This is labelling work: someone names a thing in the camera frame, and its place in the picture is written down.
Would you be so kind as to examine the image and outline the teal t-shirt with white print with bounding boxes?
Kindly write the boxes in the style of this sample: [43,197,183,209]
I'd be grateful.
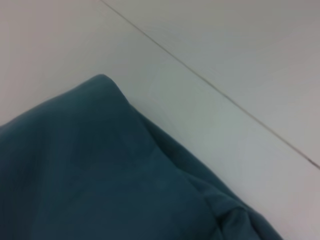
[0,73,291,240]

